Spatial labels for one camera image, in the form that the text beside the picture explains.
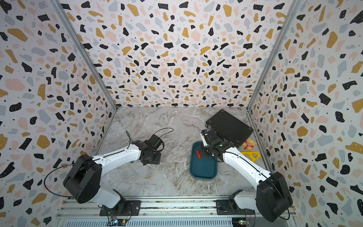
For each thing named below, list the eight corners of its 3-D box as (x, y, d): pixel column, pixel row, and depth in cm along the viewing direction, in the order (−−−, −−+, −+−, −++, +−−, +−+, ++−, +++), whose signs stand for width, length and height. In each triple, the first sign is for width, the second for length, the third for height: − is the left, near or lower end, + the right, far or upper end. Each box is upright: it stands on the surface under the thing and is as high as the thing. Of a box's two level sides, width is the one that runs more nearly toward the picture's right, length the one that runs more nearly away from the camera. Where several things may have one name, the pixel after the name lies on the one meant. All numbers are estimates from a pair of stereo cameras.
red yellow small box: (249, 152, 98) (250, 150, 96) (241, 145, 101) (241, 144, 99) (256, 144, 102) (257, 142, 100) (248, 138, 105) (249, 136, 103)
